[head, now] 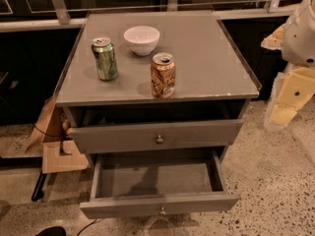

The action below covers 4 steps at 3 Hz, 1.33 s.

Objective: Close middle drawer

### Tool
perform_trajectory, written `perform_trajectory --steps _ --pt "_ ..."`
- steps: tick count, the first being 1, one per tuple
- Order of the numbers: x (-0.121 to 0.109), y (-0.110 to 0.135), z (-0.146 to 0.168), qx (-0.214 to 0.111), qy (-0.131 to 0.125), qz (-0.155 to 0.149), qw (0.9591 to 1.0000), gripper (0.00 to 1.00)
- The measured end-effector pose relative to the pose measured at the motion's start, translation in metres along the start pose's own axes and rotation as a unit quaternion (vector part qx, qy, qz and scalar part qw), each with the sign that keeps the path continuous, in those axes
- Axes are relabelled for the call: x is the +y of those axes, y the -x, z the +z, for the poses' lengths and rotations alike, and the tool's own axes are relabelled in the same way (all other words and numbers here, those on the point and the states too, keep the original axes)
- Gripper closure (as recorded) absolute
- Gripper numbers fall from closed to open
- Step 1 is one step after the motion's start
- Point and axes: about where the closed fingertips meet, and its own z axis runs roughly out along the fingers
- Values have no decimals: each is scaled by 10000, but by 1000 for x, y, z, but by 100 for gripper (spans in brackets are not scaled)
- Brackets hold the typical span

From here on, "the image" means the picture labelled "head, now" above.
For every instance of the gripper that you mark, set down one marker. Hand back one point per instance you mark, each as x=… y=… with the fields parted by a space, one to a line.
x=300 y=38

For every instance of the grey drawer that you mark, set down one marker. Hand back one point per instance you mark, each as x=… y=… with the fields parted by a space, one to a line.
x=161 y=182
x=137 y=137

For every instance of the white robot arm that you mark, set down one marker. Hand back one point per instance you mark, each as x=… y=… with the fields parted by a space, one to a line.
x=303 y=19

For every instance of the grey drawer cabinet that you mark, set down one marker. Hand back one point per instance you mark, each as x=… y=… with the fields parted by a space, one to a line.
x=213 y=81

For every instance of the grey top drawer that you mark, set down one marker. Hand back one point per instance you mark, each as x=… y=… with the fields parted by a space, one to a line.
x=137 y=137

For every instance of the orange crushed soda can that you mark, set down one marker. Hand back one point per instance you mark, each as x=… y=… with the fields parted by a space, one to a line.
x=163 y=71

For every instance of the white ceramic bowl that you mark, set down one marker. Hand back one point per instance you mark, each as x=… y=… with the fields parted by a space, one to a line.
x=142 y=40

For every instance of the green soda can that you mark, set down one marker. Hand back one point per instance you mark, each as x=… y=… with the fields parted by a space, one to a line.
x=104 y=55

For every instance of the brown cardboard pieces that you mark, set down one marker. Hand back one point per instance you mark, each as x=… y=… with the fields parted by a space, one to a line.
x=51 y=134

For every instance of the black bar on floor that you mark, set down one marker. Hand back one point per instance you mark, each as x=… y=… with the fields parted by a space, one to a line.
x=37 y=191

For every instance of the black shoe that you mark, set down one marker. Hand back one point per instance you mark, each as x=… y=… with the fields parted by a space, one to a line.
x=52 y=231

